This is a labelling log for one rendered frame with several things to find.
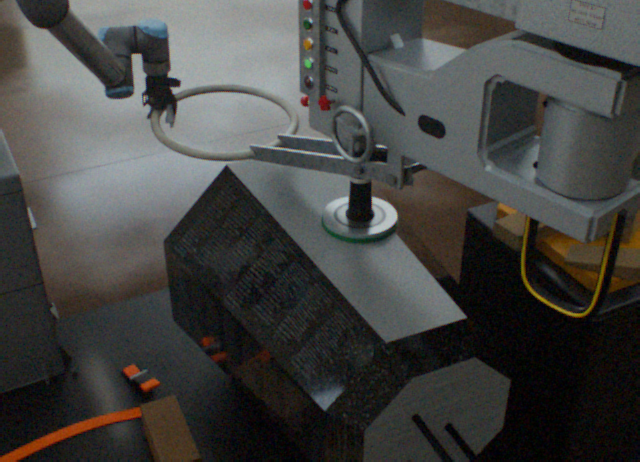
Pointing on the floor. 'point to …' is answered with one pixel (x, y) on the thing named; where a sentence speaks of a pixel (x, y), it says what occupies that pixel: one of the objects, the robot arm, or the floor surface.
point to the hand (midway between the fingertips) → (164, 121)
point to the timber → (168, 432)
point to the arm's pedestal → (23, 291)
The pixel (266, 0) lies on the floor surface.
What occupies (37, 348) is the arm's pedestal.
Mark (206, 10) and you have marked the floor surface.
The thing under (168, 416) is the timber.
